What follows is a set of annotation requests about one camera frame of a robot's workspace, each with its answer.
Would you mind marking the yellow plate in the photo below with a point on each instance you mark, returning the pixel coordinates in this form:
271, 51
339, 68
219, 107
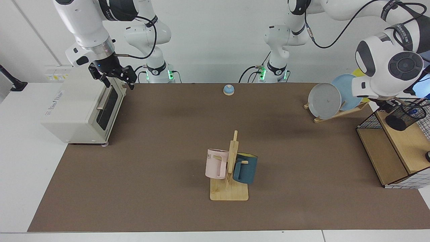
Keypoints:
355, 73

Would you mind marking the brown table cloth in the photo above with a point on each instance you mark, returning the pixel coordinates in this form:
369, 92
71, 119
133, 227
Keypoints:
168, 168

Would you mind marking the pale toaster oven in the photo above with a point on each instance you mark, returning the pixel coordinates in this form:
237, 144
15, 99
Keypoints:
74, 107

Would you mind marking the small blue round bell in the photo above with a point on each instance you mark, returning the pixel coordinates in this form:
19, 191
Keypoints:
229, 89

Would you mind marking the black mesh pen holder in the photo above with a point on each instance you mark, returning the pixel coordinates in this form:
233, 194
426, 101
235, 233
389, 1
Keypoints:
403, 121

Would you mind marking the wooden plate rack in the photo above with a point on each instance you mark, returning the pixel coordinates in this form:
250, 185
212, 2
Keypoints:
336, 116

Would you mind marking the light blue plate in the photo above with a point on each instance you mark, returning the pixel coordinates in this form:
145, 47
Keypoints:
342, 87

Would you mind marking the small black round object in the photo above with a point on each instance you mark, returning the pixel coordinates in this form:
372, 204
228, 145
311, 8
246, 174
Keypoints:
428, 156

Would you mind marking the pink mug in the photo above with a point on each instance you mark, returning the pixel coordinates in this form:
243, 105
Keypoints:
215, 164

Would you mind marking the wooden cup stand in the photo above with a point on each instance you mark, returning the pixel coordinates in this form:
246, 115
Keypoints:
228, 193

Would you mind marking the grey plate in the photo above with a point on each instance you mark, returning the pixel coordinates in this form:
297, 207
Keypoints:
324, 101

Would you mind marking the white wall socket box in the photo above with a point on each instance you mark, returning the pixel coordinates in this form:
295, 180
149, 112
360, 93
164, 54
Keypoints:
55, 75

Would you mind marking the blue and white marker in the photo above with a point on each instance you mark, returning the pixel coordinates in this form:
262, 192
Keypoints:
414, 110

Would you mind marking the dark teal mug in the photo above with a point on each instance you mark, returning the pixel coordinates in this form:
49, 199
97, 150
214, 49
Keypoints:
247, 169

